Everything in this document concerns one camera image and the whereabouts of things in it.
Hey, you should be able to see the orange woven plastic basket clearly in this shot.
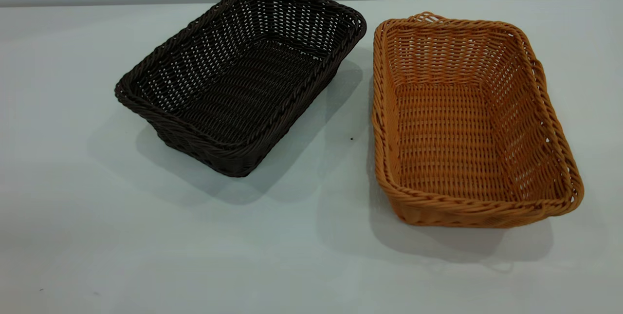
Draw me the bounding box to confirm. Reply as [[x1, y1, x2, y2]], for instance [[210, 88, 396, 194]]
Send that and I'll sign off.
[[371, 11, 585, 229]]

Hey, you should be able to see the black woven plastic basket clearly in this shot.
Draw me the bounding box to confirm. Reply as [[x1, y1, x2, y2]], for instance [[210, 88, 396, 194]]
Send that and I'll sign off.
[[114, 0, 367, 178]]

